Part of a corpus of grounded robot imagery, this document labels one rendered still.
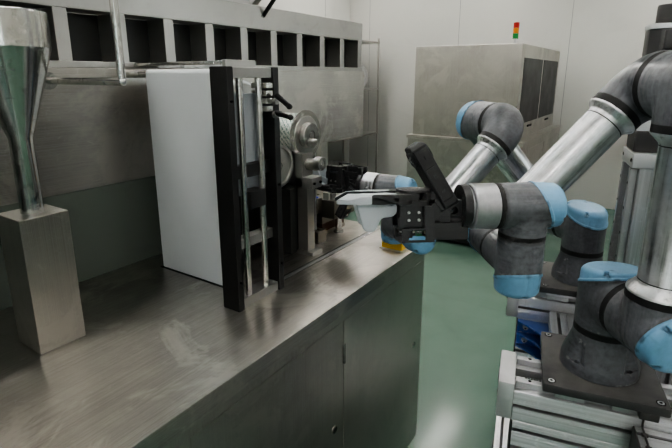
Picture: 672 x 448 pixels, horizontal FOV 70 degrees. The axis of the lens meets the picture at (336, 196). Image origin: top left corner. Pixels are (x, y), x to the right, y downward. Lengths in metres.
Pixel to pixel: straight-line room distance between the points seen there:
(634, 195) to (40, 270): 1.26
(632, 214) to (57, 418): 1.21
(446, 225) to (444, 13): 5.39
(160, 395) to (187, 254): 0.51
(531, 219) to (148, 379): 0.71
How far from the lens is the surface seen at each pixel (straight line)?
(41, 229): 1.05
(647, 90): 0.96
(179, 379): 0.95
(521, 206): 0.80
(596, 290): 1.10
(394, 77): 6.31
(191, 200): 1.28
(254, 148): 1.13
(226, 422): 1.02
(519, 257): 0.83
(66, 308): 1.11
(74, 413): 0.94
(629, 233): 1.31
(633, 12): 5.67
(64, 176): 1.35
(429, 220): 0.76
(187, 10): 1.58
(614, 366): 1.16
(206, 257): 1.29
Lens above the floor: 1.42
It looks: 14 degrees down
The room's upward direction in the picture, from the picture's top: straight up
